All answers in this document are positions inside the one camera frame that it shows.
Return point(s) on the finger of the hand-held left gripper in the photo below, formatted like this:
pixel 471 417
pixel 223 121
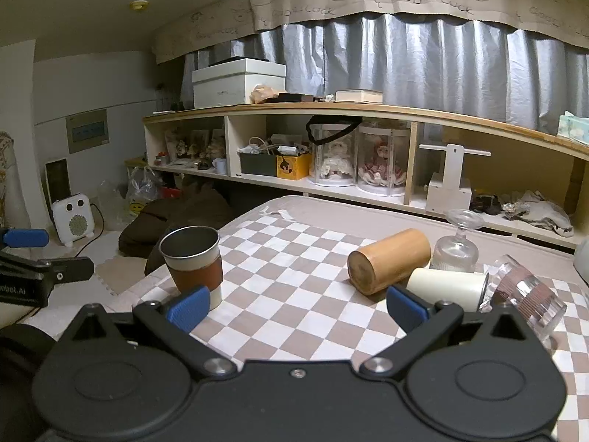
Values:
pixel 69 270
pixel 25 238

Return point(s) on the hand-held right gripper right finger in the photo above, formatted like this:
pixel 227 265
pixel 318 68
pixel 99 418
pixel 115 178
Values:
pixel 406 306

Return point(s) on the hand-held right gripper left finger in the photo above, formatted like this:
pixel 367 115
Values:
pixel 189 307

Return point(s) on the metal cup with brown sleeve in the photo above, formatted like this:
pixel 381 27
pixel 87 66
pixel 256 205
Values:
pixel 193 272

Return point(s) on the white cup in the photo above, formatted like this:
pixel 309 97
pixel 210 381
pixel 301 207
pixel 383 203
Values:
pixel 451 285

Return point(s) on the wooden cup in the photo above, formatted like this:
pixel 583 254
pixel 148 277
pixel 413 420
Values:
pixel 391 258

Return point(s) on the clear faceted glass cup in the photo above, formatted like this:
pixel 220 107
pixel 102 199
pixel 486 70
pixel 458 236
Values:
pixel 524 294

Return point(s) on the beige foam floor mat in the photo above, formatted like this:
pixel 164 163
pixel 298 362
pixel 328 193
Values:
pixel 117 278

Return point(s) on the white space heater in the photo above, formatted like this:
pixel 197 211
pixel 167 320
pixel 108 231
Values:
pixel 73 221

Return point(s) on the printed hanging cloth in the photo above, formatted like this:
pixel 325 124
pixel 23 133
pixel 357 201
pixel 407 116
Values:
pixel 11 184

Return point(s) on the clear ribbed glass goblet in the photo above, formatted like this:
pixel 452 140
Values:
pixel 453 251

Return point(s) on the brown cushion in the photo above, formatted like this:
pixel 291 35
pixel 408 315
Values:
pixel 184 214

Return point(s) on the clear plastic bag with smiley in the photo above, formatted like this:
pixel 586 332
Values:
pixel 138 193

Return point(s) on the checkered blanket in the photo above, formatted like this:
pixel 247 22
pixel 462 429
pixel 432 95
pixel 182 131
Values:
pixel 294 294

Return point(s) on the white wooden stand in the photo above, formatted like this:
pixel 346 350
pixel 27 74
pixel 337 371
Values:
pixel 448 188

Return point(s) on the small white mug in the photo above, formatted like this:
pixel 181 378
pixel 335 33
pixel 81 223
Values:
pixel 221 166

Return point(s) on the red-dressed doll in clear case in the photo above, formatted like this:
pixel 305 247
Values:
pixel 382 163

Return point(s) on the dark green box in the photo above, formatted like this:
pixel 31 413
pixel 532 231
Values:
pixel 256 165

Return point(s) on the white-dressed doll in clear case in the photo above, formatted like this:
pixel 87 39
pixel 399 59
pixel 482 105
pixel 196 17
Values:
pixel 333 161

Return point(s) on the grey cloth bag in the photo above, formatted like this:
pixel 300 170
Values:
pixel 545 214

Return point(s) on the yellow box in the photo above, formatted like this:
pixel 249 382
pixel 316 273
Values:
pixel 292 168

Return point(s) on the white rounded object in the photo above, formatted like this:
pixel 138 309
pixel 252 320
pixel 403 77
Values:
pixel 583 260

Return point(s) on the long wooden shelf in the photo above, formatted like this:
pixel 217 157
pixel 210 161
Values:
pixel 460 122

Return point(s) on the thick book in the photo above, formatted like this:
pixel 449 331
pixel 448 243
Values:
pixel 359 96

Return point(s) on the large white box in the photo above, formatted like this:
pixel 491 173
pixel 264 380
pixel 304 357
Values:
pixel 221 86

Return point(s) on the crumpled brown paper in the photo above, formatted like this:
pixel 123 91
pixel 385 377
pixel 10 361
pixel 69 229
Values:
pixel 264 94

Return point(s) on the grey curtain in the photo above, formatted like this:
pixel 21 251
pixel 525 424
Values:
pixel 414 64

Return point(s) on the teal tissue box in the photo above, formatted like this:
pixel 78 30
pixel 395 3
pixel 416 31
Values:
pixel 575 128

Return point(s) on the flat black box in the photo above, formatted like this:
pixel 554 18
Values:
pixel 234 60

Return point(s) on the ceiling fixture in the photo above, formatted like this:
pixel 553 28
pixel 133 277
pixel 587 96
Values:
pixel 138 5

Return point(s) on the wall panel box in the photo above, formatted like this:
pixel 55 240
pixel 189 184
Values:
pixel 87 131

